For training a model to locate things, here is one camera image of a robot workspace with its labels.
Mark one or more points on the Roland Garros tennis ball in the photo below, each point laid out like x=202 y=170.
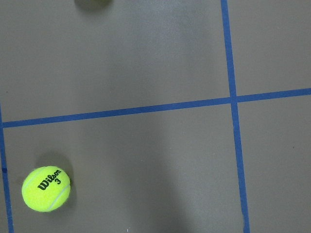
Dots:
x=93 y=2

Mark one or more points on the Wilson tennis ball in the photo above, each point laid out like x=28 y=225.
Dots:
x=46 y=189

